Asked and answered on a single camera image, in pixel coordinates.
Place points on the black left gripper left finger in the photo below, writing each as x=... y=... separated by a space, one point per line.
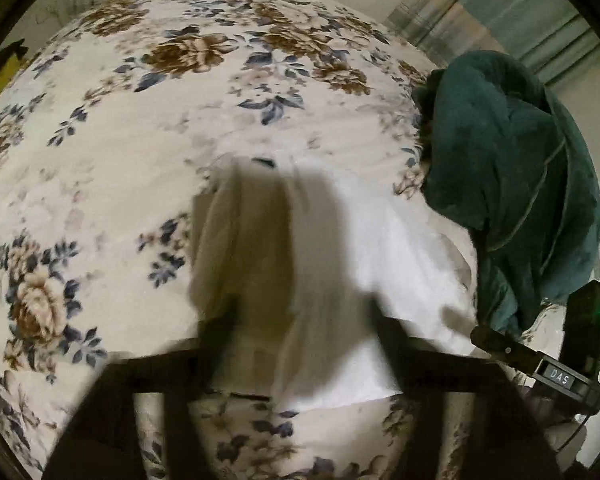
x=190 y=370

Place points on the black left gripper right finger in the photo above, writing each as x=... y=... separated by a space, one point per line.
x=418 y=370

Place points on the white t-shirt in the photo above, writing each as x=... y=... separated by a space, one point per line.
x=302 y=247

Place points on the black tracker box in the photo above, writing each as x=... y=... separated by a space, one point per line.
x=581 y=344

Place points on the dark green plush blanket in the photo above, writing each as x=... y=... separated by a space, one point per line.
x=508 y=163

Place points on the floral bed blanket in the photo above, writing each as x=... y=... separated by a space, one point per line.
x=106 y=138

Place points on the green curtain right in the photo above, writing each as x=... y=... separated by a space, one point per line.
x=550 y=37

